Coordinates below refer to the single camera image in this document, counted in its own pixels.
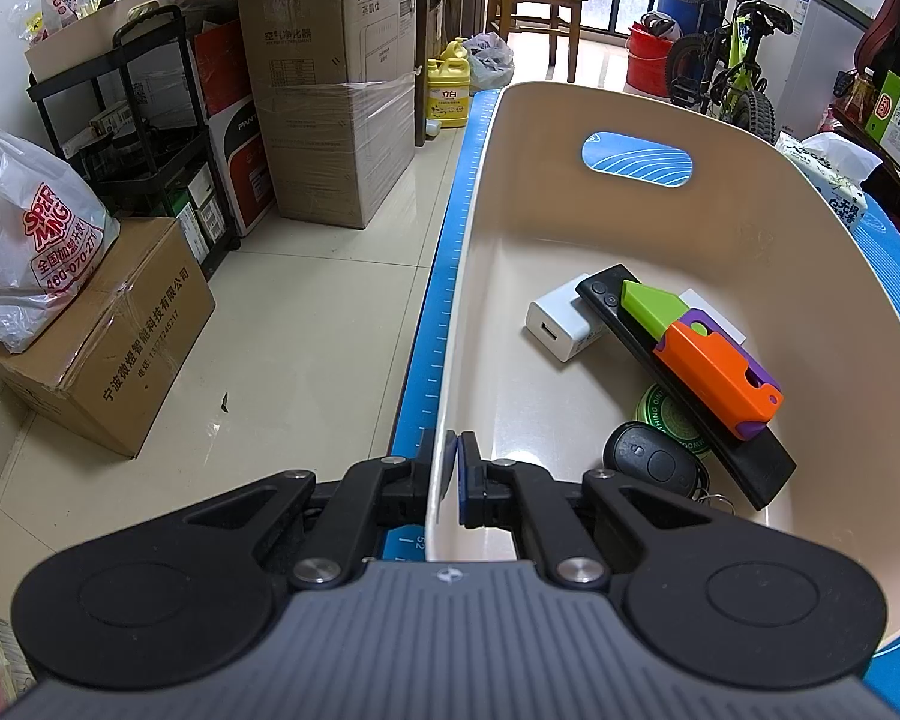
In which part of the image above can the white plastic bag red print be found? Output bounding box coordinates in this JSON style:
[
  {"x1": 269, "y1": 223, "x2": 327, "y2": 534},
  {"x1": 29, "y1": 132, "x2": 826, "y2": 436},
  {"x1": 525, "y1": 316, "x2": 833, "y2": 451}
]
[{"x1": 0, "y1": 114, "x2": 121, "y2": 355}]

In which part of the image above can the plastic-wrapped cardboard box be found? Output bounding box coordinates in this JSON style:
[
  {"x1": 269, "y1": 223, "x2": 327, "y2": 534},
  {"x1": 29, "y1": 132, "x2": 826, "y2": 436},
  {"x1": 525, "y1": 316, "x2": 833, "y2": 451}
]
[{"x1": 257, "y1": 73, "x2": 419, "y2": 231}]

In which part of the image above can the pale printed cardboard box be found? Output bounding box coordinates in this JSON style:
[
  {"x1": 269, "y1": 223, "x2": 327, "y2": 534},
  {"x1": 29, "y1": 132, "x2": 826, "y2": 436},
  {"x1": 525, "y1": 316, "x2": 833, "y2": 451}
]
[{"x1": 238, "y1": 0, "x2": 419, "y2": 95}]

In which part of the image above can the white power adapter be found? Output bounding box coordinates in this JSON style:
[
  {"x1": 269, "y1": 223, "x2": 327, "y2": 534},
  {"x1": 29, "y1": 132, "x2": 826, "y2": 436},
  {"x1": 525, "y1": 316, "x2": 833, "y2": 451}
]
[{"x1": 525, "y1": 274, "x2": 605, "y2": 363}]

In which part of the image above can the green children's bicycle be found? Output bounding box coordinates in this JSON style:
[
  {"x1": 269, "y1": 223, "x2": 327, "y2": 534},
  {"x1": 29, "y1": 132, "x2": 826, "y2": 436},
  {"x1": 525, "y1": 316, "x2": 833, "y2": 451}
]
[{"x1": 664, "y1": 0, "x2": 794, "y2": 143}]

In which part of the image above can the green orange purple toy knife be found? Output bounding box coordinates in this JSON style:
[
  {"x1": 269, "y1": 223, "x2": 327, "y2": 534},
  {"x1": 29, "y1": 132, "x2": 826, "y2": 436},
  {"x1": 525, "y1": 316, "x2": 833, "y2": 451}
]
[{"x1": 619, "y1": 279, "x2": 785, "y2": 440}]

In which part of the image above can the dark wooden shelf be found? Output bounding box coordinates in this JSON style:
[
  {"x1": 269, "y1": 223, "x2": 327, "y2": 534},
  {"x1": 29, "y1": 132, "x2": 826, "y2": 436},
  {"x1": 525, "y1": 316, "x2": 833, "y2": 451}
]
[{"x1": 411, "y1": 0, "x2": 455, "y2": 147}]

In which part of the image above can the clear plastic bottle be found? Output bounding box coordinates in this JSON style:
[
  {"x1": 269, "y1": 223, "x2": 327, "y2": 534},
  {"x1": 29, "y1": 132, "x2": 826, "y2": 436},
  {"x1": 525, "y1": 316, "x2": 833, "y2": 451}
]
[{"x1": 844, "y1": 67, "x2": 880, "y2": 119}]

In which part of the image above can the green round tin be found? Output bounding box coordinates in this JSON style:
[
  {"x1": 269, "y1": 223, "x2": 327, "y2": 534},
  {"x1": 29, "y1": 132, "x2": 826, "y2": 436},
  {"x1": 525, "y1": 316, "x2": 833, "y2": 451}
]
[{"x1": 634, "y1": 382, "x2": 713, "y2": 458}]

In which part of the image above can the black remote control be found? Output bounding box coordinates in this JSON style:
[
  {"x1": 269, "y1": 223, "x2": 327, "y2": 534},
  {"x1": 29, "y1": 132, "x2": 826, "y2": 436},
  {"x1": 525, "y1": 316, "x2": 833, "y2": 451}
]
[{"x1": 576, "y1": 264, "x2": 797, "y2": 511}]

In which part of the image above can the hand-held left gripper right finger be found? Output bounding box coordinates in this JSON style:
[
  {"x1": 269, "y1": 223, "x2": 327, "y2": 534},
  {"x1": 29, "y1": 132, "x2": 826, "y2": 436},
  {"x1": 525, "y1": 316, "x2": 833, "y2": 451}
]
[{"x1": 457, "y1": 431, "x2": 773, "y2": 592}]

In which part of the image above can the beige plastic bin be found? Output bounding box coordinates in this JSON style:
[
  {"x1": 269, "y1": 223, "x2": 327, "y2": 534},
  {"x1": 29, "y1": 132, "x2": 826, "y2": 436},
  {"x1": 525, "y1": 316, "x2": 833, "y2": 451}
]
[{"x1": 424, "y1": 81, "x2": 900, "y2": 653}]

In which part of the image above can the blue silicone mat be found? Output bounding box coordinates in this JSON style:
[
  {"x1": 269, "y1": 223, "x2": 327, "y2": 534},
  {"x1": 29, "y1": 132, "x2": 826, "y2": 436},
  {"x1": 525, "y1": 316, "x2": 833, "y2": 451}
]
[{"x1": 381, "y1": 88, "x2": 900, "y2": 717}]

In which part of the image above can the white chest freezer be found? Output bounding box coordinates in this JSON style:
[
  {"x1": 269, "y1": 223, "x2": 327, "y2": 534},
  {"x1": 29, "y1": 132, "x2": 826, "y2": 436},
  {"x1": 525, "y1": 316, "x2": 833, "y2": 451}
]
[{"x1": 750, "y1": 0, "x2": 880, "y2": 110}]

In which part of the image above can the black wheeled rack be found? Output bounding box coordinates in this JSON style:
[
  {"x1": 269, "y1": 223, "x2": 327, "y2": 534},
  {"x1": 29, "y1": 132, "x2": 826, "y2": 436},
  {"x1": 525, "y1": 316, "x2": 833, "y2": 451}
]
[{"x1": 26, "y1": 5, "x2": 241, "y2": 282}]

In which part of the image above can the white tissue pack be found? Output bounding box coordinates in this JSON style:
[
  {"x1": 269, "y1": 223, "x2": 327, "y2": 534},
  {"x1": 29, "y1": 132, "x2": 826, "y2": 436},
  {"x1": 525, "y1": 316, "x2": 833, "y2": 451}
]
[{"x1": 774, "y1": 131, "x2": 884, "y2": 230}]

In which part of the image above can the black car key fob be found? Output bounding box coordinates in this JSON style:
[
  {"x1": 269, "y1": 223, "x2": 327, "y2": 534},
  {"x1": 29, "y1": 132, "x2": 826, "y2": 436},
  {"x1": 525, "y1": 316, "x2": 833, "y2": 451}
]
[{"x1": 602, "y1": 421, "x2": 737, "y2": 517}]

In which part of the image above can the small green white box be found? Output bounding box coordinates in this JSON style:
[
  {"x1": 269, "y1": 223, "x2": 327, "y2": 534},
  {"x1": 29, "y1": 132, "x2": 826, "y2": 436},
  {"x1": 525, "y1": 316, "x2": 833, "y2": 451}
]
[{"x1": 171, "y1": 165, "x2": 222, "y2": 260}]

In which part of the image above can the small white plastic bag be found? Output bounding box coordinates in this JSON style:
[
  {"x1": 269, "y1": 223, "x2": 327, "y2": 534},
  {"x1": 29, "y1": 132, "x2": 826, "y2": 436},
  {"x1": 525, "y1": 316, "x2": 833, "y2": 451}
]
[{"x1": 461, "y1": 32, "x2": 516, "y2": 91}]

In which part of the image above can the low brown cardboard box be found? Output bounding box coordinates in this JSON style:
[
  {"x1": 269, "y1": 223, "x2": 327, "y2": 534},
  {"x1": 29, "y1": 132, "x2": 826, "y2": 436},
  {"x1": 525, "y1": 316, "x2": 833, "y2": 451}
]
[{"x1": 0, "y1": 216, "x2": 217, "y2": 458}]

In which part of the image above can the red paper bag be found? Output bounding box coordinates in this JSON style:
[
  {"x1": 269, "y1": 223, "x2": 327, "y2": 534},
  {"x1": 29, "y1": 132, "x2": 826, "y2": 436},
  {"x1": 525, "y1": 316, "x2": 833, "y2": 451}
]
[{"x1": 193, "y1": 19, "x2": 254, "y2": 119}]

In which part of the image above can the beige box on rack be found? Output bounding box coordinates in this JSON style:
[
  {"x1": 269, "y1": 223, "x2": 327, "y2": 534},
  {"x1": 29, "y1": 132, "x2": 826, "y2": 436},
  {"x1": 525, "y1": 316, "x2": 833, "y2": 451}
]
[{"x1": 24, "y1": 0, "x2": 190, "y2": 85}]

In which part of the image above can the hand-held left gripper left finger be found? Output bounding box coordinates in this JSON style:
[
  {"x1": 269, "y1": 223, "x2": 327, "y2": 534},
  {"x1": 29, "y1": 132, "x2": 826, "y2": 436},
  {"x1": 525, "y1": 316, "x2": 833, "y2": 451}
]
[{"x1": 131, "y1": 429, "x2": 436, "y2": 592}]

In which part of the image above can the red black appliance box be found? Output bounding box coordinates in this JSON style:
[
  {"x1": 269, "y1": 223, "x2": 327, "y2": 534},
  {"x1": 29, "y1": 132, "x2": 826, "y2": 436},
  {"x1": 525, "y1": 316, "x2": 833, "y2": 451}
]
[{"x1": 208, "y1": 94, "x2": 277, "y2": 235}]

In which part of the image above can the red bucket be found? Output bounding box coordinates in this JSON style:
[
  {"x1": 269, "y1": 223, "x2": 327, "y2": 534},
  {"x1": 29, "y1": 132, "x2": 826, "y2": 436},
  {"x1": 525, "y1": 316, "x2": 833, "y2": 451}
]
[{"x1": 626, "y1": 21, "x2": 682, "y2": 96}]

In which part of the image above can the wooden chair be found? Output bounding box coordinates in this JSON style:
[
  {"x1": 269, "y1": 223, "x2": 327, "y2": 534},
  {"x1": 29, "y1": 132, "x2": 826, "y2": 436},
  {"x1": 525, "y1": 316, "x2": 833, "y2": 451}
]
[{"x1": 486, "y1": 0, "x2": 591, "y2": 85}]

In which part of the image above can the yellow detergent bottle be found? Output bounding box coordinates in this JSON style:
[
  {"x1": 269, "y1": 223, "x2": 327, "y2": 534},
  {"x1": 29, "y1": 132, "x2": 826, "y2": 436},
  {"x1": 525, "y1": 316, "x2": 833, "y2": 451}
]
[{"x1": 425, "y1": 37, "x2": 473, "y2": 130}]

